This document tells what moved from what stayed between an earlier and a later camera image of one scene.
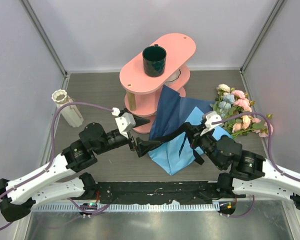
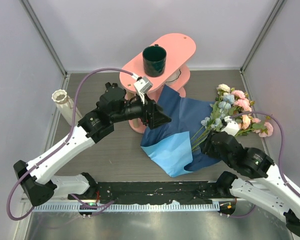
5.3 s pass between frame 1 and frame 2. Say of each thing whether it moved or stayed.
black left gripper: moved
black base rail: stayed
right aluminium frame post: stayed
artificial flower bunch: stayed
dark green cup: stayed
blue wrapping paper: moved
